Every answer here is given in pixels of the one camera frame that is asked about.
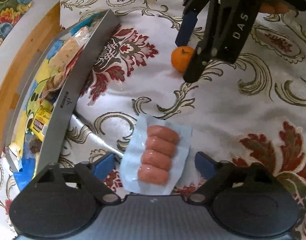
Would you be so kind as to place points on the landscape hill drawing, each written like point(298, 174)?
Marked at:
point(11, 11)

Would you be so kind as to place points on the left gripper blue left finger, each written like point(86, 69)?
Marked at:
point(102, 167)

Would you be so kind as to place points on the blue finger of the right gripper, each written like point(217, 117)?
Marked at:
point(186, 29)
point(198, 62)

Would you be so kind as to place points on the floral bed cover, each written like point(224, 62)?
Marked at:
point(253, 110)

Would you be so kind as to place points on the person's right hand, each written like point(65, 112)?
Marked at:
point(275, 7)

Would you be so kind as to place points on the orange tangerine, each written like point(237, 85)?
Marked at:
point(180, 58)

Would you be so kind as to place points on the wooden bed headboard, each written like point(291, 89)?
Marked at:
point(36, 42)

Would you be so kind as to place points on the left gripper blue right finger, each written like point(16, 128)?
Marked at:
point(205, 165)

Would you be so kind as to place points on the grey tray box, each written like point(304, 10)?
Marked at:
point(25, 153)

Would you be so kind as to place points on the yellow biscuit packet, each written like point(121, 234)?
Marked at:
point(39, 123)

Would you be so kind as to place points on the pink sausage pack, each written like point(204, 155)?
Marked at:
point(155, 157)

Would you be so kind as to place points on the brown dried snack bag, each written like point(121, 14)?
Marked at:
point(55, 83)

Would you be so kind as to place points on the clear pale snack bag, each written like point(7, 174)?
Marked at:
point(68, 51)

